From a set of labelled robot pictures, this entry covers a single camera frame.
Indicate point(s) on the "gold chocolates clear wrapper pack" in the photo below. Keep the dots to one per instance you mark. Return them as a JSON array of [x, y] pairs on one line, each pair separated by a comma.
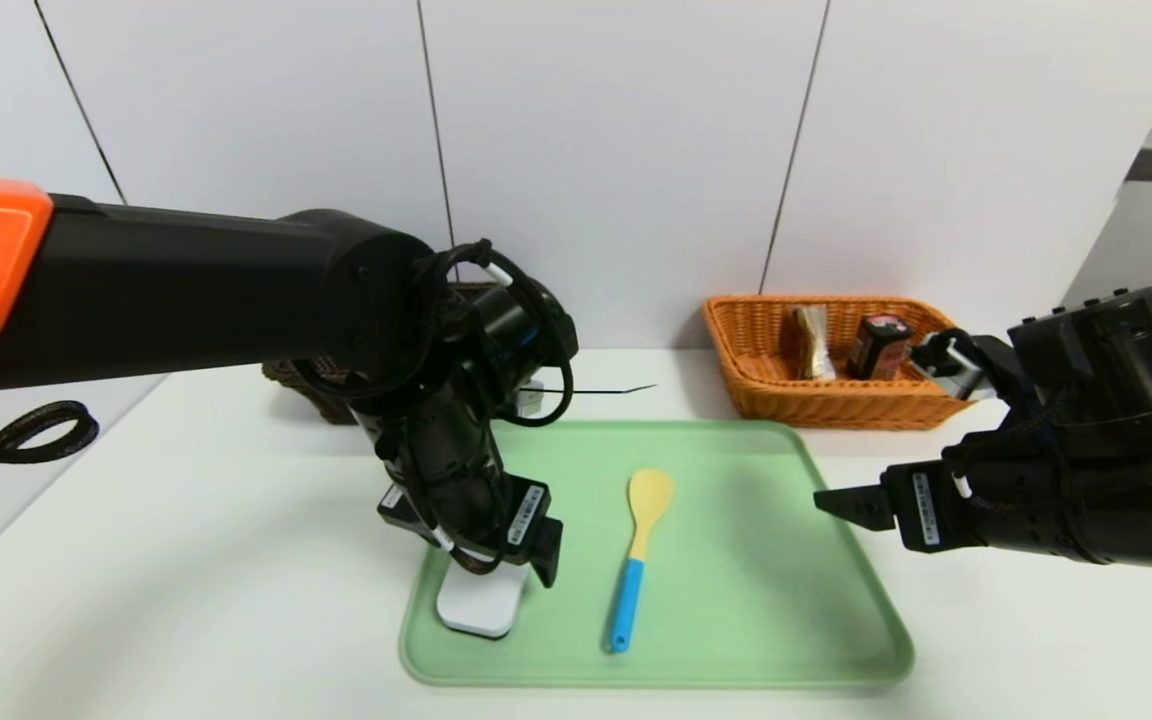
[[814, 345]]

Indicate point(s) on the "white pencil case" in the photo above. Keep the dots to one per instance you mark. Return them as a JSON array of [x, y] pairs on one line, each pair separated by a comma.
[[476, 610]]

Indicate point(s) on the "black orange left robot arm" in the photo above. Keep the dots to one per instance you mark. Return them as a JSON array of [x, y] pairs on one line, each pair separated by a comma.
[[186, 290]]

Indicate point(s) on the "dark wall fixture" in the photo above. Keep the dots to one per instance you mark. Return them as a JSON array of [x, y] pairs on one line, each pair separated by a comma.
[[1146, 165]]

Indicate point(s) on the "small black box pink top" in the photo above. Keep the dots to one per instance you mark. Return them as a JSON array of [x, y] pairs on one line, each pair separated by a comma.
[[876, 350]]

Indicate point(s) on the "orange wicker basket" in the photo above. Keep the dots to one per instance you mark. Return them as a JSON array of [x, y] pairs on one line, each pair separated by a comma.
[[836, 405]]

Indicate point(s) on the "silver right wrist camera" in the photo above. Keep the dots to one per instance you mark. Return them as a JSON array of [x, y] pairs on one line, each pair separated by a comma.
[[956, 375]]

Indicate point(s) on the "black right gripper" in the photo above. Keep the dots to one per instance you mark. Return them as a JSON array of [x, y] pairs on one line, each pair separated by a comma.
[[922, 508]]

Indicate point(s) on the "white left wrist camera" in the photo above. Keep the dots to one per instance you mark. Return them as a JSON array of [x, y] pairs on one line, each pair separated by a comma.
[[531, 400]]

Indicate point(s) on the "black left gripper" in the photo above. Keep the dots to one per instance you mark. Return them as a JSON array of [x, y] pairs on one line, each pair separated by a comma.
[[527, 514]]

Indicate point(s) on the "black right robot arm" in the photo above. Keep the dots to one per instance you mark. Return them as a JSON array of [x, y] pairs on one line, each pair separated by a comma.
[[1116, 500]]

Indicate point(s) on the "green plastic tray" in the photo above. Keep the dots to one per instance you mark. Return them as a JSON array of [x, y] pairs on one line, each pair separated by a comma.
[[756, 600]]

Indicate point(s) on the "dark brown wicker basket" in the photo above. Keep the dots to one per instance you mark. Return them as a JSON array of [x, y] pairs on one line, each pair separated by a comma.
[[316, 400]]

